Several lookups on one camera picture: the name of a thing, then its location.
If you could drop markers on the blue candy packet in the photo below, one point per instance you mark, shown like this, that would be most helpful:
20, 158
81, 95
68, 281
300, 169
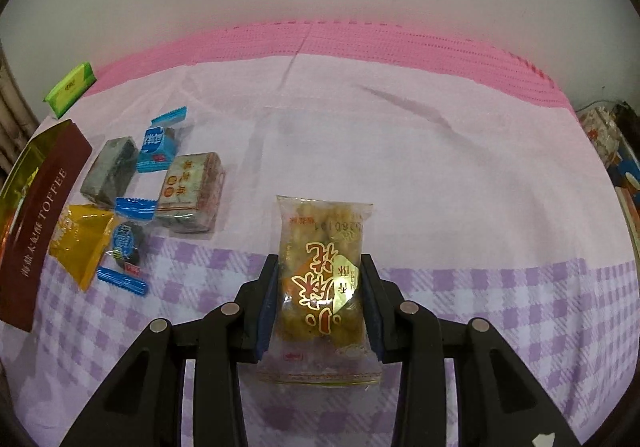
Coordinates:
155, 142
122, 242

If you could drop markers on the pink and purple plaid cloth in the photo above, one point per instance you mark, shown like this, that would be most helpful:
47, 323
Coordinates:
400, 152

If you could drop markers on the green tissue pack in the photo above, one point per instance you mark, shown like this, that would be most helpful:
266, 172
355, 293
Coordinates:
70, 87

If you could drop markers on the pile of colourful boxes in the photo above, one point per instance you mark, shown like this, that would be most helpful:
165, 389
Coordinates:
615, 152

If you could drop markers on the yellow snack packet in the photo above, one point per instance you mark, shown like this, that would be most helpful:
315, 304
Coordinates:
82, 237

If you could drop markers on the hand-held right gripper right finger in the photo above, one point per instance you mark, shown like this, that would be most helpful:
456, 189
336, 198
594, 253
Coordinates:
372, 312

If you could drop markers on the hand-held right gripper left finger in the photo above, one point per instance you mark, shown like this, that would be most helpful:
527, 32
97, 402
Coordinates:
267, 307

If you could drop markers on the pink foam mat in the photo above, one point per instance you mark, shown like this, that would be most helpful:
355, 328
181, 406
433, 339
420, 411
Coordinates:
375, 47

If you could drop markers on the clear lumpy snack packet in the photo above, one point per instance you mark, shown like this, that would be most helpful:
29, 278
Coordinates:
320, 237

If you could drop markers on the gold and brown tin box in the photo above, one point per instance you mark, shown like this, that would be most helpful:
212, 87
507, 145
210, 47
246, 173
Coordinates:
45, 207

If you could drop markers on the beige cake packet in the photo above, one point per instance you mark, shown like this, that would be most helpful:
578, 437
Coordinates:
187, 187

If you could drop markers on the grey-green cake packet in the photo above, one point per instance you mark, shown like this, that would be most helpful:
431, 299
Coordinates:
110, 167

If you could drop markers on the white radiator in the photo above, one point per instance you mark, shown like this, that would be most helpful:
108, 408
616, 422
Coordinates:
12, 127

